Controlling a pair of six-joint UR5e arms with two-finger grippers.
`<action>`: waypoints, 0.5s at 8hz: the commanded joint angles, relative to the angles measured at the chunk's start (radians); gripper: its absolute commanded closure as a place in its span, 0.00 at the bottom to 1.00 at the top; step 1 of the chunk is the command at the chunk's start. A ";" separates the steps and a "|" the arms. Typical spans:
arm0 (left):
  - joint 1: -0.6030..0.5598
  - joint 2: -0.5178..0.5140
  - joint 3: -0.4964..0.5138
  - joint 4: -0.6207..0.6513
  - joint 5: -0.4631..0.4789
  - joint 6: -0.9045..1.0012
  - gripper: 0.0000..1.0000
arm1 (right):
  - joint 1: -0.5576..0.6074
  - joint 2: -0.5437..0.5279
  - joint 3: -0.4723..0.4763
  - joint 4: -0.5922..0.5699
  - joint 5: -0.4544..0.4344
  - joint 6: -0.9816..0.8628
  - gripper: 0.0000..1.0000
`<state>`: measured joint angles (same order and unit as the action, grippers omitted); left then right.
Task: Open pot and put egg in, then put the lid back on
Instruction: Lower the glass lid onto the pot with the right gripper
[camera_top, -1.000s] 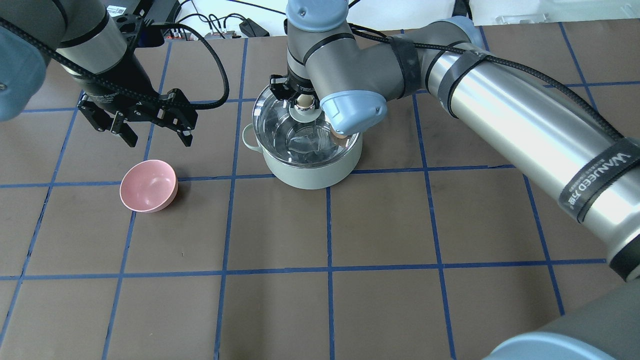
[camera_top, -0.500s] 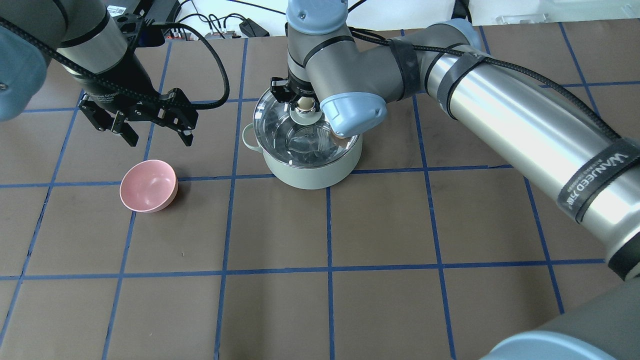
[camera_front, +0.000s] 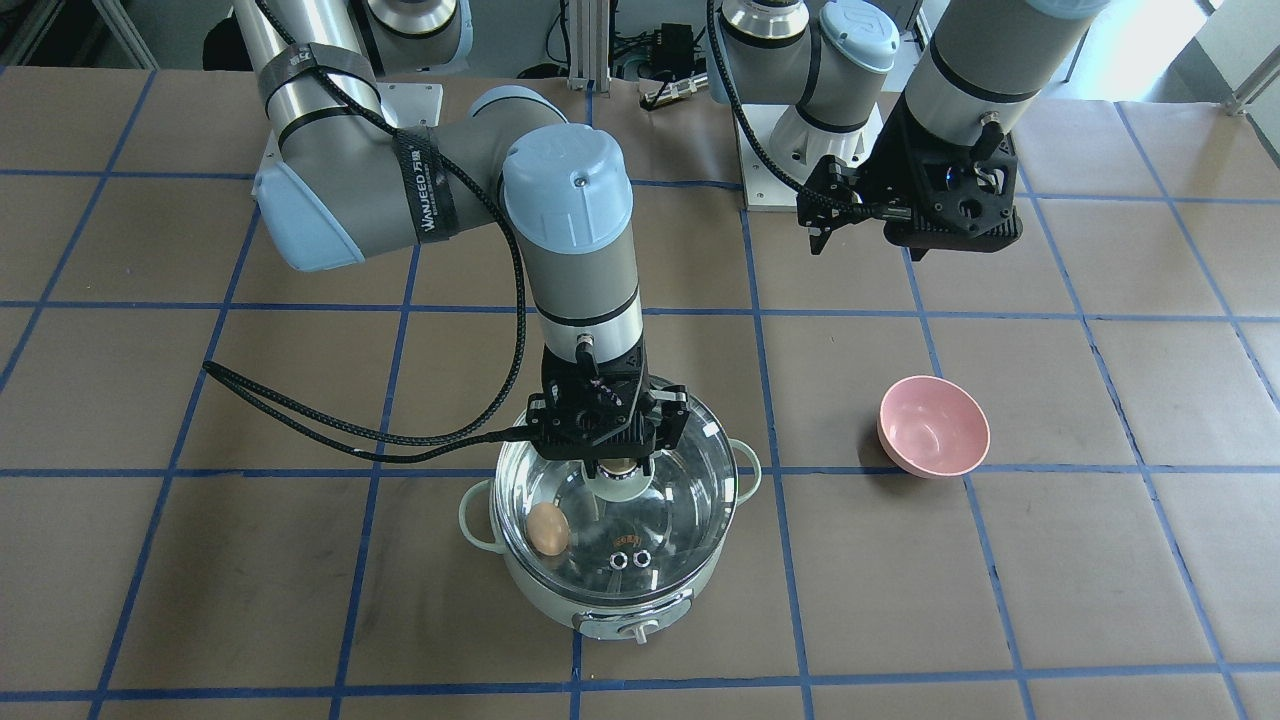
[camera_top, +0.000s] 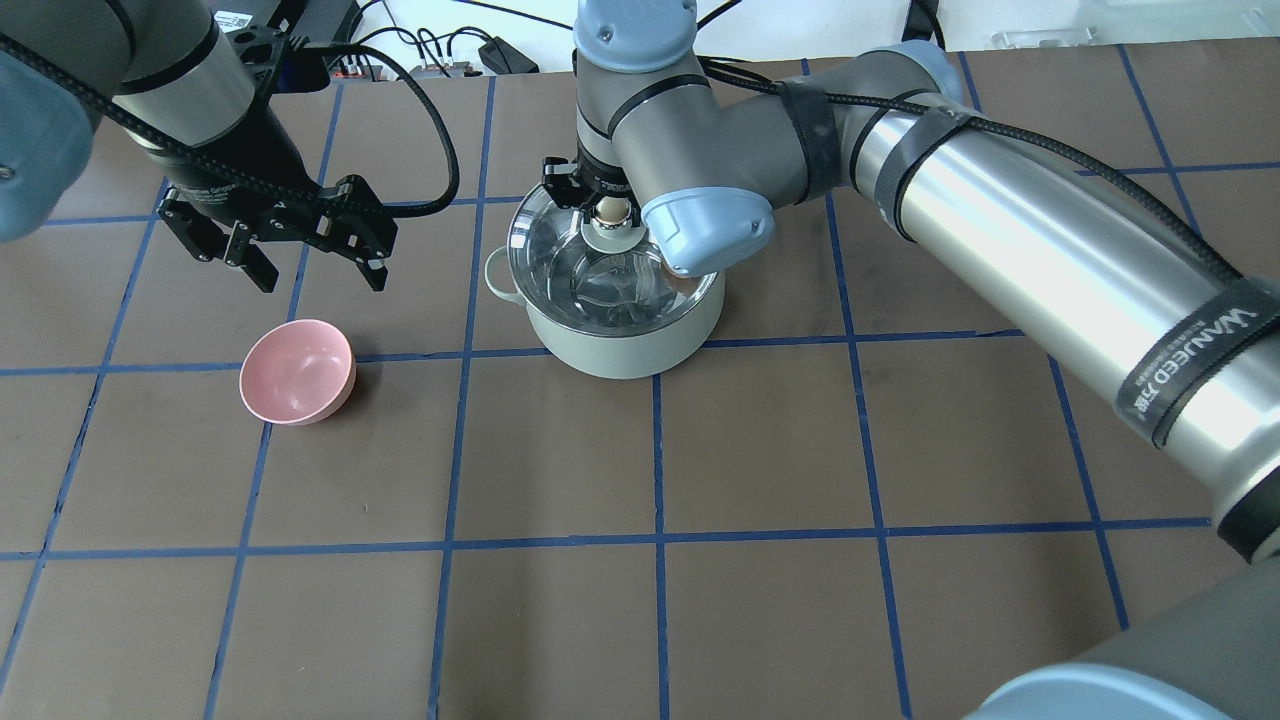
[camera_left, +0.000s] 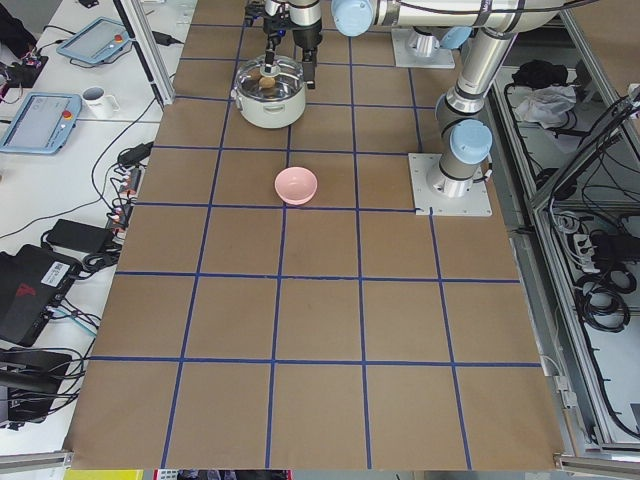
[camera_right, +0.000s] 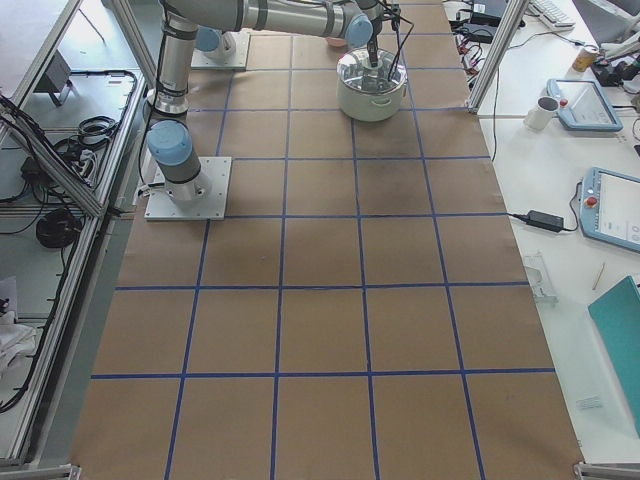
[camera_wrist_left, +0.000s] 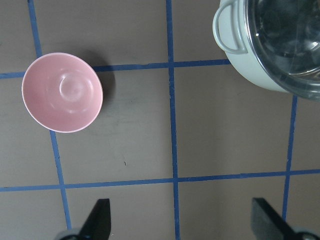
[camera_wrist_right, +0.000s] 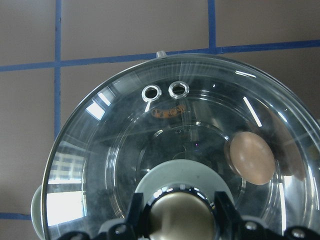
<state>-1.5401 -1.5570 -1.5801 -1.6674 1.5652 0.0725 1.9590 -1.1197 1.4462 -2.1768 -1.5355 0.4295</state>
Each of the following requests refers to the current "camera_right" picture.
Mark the teal folder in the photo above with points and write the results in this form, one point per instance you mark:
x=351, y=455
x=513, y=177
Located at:
x=616, y=316

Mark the white mug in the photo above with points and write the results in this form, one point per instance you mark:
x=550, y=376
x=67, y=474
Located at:
x=541, y=113

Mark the glass pot lid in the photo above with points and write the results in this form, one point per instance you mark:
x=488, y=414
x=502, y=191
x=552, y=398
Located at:
x=357, y=73

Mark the blue teach pendant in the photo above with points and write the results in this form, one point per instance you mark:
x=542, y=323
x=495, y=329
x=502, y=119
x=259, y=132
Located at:
x=609, y=208
x=583, y=106

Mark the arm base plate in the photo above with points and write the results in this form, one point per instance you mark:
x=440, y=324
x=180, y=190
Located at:
x=202, y=198
x=235, y=62

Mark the clear acrylic holder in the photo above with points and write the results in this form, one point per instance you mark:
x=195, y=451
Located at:
x=539, y=279

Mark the small black power brick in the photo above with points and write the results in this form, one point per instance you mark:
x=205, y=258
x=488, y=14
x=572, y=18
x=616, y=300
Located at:
x=545, y=221

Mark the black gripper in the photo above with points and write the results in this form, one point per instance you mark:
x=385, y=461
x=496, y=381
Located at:
x=372, y=50

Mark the pale green cooking pot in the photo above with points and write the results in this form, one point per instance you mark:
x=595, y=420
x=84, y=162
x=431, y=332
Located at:
x=369, y=108

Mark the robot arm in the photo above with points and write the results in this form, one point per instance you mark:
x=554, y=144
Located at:
x=208, y=26
x=214, y=42

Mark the pink bowl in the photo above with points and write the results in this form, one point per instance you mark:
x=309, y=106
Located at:
x=336, y=42

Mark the yellow can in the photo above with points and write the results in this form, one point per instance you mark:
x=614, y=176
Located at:
x=585, y=58

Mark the wooden stick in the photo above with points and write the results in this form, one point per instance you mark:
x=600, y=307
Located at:
x=598, y=276

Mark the aluminium frame post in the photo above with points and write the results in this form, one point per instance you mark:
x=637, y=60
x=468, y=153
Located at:
x=506, y=30

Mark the upper blue teach pendant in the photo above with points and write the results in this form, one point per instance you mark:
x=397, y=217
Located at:
x=583, y=106

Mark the lower blue teach pendant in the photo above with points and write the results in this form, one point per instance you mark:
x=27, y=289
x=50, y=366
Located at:
x=609, y=208

